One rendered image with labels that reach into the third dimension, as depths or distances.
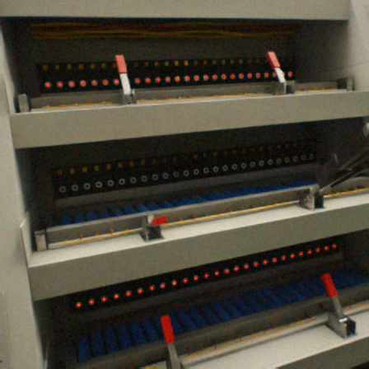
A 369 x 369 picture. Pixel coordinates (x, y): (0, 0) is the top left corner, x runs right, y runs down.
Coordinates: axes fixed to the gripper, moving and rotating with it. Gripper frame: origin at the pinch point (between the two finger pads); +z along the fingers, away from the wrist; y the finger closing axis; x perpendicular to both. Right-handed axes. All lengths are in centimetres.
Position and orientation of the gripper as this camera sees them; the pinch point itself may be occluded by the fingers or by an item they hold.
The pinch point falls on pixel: (338, 170)
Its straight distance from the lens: 54.3
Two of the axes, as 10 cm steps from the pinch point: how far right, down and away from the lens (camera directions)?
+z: -2.4, 3.5, 9.1
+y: 9.4, -1.4, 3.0
